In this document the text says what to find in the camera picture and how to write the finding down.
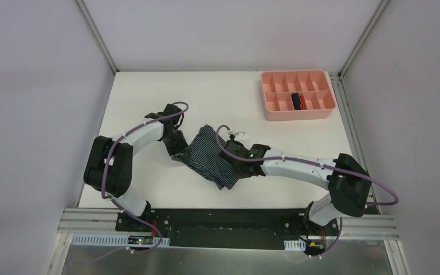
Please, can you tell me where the navy orange underwear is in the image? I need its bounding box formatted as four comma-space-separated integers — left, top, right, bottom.
290, 93, 305, 111

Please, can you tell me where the striped blue underwear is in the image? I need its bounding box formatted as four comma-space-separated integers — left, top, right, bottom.
184, 124, 238, 190

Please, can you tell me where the aluminium frame rail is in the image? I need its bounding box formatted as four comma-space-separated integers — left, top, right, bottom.
58, 208, 400, 241

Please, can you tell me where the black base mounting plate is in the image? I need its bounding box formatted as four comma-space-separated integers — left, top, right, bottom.
115, 208, 339, 250

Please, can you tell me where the right white cable duct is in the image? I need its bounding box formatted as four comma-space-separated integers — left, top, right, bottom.
284, 239, 307, 252

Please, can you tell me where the pink divided organizer tray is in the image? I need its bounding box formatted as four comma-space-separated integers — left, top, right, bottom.
260, 70, 337, 121

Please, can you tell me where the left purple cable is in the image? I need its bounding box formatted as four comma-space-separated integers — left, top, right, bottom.
100, 101, 190, 254

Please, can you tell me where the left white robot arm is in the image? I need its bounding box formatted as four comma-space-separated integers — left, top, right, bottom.
83, 102, 191, 232

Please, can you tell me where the white cable duct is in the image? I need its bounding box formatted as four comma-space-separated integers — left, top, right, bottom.
284, 239, 307, 252
70, 234, 170, 248

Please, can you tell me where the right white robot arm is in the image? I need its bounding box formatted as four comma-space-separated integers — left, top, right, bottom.
219, 140, 371, 235

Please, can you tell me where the left white cable duct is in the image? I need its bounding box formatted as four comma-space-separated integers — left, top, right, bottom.
70, 234, 170, 248

